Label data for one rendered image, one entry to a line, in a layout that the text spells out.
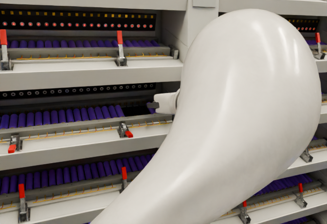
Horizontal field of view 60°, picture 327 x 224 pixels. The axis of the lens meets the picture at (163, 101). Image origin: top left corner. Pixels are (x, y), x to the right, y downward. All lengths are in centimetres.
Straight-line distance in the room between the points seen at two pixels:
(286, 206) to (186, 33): 79
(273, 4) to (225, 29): 79
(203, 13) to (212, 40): 64
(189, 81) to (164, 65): 61
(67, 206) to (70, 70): 37
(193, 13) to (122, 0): 19
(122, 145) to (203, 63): 64
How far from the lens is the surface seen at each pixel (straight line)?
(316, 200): 136
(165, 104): 65
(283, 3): 99
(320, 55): 112
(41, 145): 77
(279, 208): 124
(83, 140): 77
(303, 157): 121
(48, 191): 88
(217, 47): 17
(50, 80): 72
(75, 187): 88
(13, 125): 83
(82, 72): 72
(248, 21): 17
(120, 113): 85
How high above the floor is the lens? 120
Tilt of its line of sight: 12 degrees down
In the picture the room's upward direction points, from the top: straight up
